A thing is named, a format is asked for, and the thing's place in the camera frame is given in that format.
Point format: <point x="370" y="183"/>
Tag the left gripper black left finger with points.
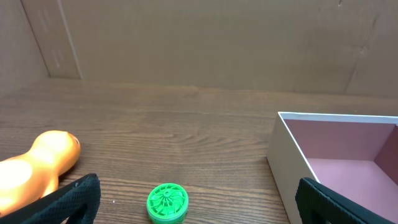
<point x="77" y="202"/>

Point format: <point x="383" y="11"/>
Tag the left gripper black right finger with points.
<point x="348" y="203"/>

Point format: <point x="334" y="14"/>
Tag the white box pink interior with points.
<point x="354" y="155"/>

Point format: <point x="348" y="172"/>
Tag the orange dinosaur figure toy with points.
<point x="35" y="174"/>

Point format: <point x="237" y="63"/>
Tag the green round wheel toy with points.
<point x="168" y="203"/>

